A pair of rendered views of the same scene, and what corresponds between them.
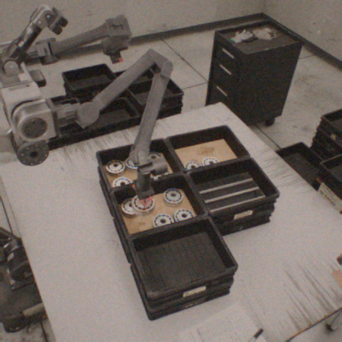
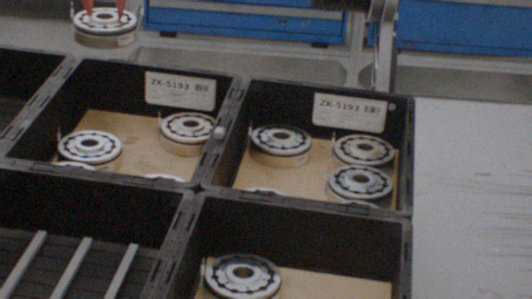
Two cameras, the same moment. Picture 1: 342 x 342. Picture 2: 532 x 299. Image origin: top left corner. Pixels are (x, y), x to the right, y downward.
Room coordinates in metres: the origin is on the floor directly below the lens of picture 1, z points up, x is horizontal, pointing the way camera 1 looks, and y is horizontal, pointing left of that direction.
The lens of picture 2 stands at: (2.13, -1.02, 1.63)
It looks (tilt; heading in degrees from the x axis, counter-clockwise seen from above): 29 degrees down; 120
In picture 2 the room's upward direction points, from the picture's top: 5 degrees clockwise
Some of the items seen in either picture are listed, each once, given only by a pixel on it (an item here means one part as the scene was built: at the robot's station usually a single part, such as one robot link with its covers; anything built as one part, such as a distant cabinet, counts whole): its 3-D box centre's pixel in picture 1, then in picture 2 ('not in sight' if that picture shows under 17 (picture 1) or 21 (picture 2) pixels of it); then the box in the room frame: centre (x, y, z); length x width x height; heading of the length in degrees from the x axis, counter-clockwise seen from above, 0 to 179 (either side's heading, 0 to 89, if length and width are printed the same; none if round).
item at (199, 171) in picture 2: (158, 204); (130, 119); (1.25, 0.05, 0.92); 0.40 x 0.30 x 0.02; 114
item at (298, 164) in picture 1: (300, 172); not in sight; (2.25, -1.01, 0.26); 0.40 x 0.30 x 0.23; 31
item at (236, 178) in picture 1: (230, 191); (46, 295); (1.41, -0.32, 0.87); 0.40 x 0.30 x 0.11; 114
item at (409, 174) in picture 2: (139, 162); (317, 144); (1.52, 0.17, 0.92); 0.40 x 0.30 x 0.02; 114
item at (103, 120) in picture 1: (110, 129); not in sight; (2.54, 0.52, 0.31); 0.40 x 0.30 x 0.34; 122
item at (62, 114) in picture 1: (61, 114); not in sight; (1.19, 0.42, 1.45); 0.09 x 0.08 x 0.12; 32
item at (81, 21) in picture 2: (143, 202); (105, 21); (1.15, 0.11, 1.04); 0.10 x 0.10 x 0.01
